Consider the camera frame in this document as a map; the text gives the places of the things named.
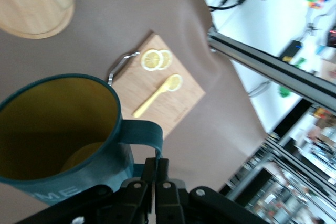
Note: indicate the brown table cloth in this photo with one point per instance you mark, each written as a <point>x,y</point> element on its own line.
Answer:
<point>223,116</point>

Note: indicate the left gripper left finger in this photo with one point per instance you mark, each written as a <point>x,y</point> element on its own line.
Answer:
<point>131,197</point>

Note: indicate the wooden mug tree rack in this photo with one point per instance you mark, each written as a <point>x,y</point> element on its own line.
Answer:
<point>31,3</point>

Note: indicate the lemon slice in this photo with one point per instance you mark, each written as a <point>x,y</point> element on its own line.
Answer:
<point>168,60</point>
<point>177,83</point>
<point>151,60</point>

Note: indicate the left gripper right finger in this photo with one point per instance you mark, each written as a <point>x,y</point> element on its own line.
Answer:
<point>170,203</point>

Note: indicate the aluminium table rail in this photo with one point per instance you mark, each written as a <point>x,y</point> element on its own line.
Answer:
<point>262,64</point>

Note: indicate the teal mug with yellow inside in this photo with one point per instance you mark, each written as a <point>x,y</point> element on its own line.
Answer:
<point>52,119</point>

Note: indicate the yellow plastic fork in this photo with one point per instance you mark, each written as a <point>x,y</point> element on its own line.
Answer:
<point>149,102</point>

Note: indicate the bamboo cutting board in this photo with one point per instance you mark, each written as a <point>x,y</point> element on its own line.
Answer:
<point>136,87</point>

